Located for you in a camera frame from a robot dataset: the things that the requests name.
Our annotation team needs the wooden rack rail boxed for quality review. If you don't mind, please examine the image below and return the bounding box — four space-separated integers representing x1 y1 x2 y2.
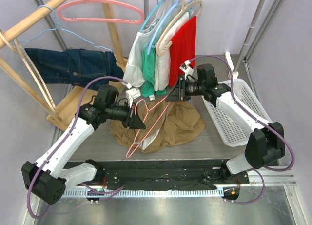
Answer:
3 0 67 42

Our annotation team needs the pink wire hanger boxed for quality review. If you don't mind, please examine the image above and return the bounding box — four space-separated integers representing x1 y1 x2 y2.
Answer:
125 95 180 159

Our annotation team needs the blue plastic hanger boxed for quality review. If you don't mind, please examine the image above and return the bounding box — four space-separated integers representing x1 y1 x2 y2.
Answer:
143 0 182 52

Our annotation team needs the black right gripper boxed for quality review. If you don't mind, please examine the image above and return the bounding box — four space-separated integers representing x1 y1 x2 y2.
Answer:
165 77 205 102

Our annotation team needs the tan cloth garment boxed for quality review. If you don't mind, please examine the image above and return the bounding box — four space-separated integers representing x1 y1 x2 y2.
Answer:
110 100 205 153

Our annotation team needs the beige plastic hanger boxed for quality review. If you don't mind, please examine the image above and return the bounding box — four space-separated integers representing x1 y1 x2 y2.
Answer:
156 0 203 57

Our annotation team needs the blue denim skirt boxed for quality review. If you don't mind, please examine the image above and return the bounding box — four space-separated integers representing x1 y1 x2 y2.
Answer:
25 48 124 87

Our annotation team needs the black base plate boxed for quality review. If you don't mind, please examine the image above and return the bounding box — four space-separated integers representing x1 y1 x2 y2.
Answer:
82 160 250 191

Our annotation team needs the pink plastic hanger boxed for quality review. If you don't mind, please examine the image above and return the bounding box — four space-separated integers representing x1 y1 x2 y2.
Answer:
57 0 145 24

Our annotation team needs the green hanging shirt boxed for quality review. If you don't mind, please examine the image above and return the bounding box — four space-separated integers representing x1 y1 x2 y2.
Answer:
141 47 166 101

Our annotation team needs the white hanging shirt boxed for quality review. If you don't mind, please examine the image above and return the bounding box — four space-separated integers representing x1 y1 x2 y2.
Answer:
154 13 189 91

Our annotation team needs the wooden hanger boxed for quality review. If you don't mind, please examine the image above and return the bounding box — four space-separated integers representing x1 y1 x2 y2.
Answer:
0 30 56 113

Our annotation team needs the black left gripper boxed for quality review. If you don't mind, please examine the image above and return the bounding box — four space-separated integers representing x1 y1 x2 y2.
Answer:
105 100 146 129

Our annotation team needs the teal plastic hanger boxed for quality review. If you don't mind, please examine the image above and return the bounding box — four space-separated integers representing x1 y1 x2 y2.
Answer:
139 0 167 32

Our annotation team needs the white long sleeve shirt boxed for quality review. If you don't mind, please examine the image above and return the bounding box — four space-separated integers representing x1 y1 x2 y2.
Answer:
123 0 180 88

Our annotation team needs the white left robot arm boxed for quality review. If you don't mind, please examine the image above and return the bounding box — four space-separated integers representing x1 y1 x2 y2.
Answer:
21 85 146 205

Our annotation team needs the light blue wire hanger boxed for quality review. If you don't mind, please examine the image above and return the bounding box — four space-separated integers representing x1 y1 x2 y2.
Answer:
18 4 114 53

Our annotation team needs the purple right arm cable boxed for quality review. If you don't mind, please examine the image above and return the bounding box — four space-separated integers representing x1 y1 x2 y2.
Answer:
189 55 295 172

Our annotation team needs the metal garment rack pole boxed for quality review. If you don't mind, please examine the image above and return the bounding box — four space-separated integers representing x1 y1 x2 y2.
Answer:
233 0 265 76

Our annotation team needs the red hanging shirt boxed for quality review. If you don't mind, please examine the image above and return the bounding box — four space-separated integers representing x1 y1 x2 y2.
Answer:
169 16 197 87

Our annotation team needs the white plastic laundry basket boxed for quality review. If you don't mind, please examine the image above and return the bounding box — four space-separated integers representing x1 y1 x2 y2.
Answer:
204 79 272 147

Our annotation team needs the white rack foot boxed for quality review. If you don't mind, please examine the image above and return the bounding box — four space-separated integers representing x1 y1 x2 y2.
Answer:
224 51 239 80

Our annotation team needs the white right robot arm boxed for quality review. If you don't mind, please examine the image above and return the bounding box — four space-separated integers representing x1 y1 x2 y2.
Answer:
166 61 285 184

